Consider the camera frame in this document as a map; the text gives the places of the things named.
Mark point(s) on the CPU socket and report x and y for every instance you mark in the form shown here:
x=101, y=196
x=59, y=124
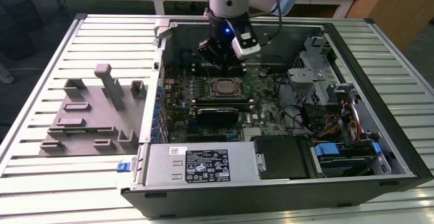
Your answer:
x=242, y=95

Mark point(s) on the silver drive cage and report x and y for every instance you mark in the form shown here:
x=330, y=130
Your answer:
x=304, y=78

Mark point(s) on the black graphics card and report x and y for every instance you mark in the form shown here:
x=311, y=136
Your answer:
x=216, y=117

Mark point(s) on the green motherboard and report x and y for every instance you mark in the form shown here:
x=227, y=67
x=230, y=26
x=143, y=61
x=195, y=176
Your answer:
x=267, y=112

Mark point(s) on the silver chipset heatsink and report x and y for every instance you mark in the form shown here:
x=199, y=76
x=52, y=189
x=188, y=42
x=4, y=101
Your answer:
x=252, y=132

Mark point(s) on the black expansion slot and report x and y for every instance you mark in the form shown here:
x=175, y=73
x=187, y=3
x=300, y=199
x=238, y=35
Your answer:
x=207, y=138

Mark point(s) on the grey parts rack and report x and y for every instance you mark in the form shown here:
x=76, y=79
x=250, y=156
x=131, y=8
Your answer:
x=101, y=122

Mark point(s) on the black drive bay box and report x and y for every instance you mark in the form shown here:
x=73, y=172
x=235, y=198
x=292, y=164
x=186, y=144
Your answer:
x=280, y=158

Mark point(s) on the silver power supply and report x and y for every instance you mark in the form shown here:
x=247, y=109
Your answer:
x=163, y=165

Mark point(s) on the blue disk carrier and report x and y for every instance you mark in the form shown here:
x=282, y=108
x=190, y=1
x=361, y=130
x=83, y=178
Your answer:
x=324, y=149

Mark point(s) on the green RAM stick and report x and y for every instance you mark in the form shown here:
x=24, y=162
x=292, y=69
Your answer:
x=81, y=131

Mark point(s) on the wooden cabinet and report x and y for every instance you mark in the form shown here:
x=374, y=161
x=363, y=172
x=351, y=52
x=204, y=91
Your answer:
x=399, y=10

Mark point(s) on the blue case latch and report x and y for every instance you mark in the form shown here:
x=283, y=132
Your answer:
x=123, y=166

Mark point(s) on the dark office chair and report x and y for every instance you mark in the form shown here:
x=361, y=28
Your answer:
x=16, y=26

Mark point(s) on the black PC case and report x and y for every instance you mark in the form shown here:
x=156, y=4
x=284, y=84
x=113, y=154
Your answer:
x=236, y=203

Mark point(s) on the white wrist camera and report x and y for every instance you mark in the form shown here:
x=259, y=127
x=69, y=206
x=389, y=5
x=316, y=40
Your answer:
x=247, y=52

